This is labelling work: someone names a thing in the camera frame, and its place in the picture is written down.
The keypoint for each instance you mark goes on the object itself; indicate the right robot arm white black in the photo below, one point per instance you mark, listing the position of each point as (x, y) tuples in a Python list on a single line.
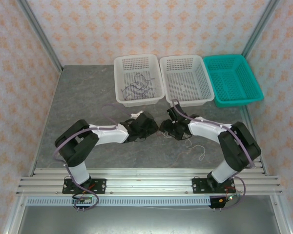
[(205, 129)]

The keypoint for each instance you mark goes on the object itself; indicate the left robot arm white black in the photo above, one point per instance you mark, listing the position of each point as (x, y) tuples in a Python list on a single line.
[(107, 135)]

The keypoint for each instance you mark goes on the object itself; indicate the white perforated plastic basket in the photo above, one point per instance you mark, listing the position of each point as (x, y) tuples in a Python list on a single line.
[(185, 83), (127, 65)]

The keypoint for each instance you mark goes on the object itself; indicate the teal perforated plastic basket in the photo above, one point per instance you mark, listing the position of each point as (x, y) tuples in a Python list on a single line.
[(234, 80)]

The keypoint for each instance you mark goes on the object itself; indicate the grey metal shelf sheet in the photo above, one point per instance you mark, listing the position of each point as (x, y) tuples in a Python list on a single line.
[(149, 221)]

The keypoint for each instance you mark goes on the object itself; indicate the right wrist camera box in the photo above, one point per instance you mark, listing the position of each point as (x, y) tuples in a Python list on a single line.
[(174, 113)]

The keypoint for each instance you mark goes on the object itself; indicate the aluminium mounting rail beam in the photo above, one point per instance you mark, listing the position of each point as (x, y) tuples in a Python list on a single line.
[(149, 182)]

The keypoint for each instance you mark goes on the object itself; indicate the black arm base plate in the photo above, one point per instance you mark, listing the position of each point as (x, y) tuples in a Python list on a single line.
[(197, 186), (100, 185)]

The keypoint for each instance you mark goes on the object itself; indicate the aluminium frame side rail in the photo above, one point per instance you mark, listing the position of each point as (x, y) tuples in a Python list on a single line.
[(34, 168)]

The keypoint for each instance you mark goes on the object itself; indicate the aluminium frame post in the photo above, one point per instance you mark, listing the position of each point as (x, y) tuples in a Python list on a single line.
[(13, 219), (282, 219), (261, 24), (40, 34)]

